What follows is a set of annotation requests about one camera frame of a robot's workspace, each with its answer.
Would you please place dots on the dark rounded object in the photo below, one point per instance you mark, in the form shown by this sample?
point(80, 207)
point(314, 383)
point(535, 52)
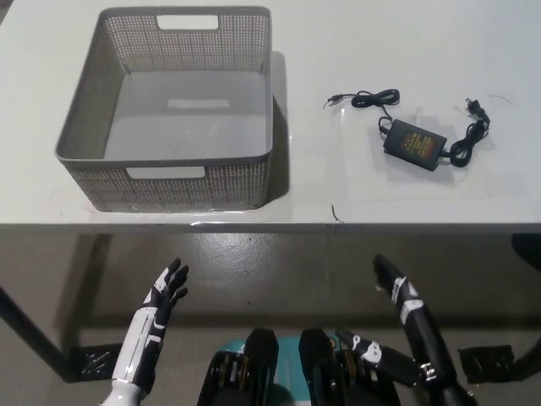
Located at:
point(528, 251)

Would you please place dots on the black table leg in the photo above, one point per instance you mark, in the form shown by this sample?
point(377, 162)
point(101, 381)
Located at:
point(38, 334)

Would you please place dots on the black and teal robot torso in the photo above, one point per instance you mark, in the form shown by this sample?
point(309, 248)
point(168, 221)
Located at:
point(258, 372)

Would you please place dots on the gray perforated plastic basket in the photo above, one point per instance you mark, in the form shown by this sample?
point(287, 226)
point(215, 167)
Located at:
point(91, 118)

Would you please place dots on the black right hand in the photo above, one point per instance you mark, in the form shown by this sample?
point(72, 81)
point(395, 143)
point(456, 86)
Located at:
point(416, 321)

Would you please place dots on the white and black left hand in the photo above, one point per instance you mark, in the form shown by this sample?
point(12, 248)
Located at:
point(145, 334)

